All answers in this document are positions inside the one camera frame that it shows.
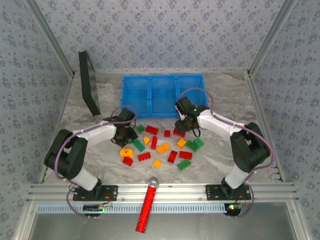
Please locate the yellow sloped lego brick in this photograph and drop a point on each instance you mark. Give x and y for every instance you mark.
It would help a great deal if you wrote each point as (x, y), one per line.
(146, 140)

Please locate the yellow round lego piece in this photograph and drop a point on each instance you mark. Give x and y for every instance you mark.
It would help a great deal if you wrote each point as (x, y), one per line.
(123, 153)

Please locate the long yellow lego brick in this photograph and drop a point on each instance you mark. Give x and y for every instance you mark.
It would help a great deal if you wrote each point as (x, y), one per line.
(162, 148)

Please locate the small yellow square lego brick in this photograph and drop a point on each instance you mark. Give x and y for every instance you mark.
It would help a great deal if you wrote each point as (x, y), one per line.
(157, 163)

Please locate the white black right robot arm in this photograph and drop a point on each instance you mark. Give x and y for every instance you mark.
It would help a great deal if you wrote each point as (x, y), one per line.
(215, 123)

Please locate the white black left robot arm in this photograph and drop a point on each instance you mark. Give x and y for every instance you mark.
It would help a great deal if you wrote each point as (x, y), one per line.
(100, 132)

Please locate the small green lego brick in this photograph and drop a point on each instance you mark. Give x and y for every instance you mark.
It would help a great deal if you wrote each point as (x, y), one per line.
(140, 128)

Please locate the blue plastic bin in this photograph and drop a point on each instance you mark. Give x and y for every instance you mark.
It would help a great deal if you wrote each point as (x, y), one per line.
(163, 95)
(191, 85)
(135, 95)

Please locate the long green lego brick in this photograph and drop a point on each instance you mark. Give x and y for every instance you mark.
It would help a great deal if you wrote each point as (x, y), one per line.
(138, 145)

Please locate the small red lego brick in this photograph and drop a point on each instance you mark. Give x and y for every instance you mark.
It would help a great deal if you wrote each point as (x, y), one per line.
(167, 133)

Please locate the long red lego brick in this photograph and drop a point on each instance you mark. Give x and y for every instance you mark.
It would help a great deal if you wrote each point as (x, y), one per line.
(154, 142)

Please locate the green square lego brick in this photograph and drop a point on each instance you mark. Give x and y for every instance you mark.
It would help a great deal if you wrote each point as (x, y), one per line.
(199, 142)

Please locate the black perforated panel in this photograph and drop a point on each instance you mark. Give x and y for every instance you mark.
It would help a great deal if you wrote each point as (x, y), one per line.
(88, 85)

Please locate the aluminium extrusion beam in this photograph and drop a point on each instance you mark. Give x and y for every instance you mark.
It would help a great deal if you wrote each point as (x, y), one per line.
(175, 192)

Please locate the red glitter microphone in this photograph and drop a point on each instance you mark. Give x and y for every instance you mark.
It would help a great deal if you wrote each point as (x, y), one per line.
(147, 205)

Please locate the small circuit board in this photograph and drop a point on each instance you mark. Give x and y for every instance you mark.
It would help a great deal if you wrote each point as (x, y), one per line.
(96, 207)
(233, 208)

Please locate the aluminium side floor rail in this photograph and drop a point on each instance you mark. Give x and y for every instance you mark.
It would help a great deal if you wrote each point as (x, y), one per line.
(257, 100)

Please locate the aluminium corner post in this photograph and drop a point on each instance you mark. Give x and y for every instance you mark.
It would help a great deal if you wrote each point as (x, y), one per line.
(53, 37)
(270, 37)

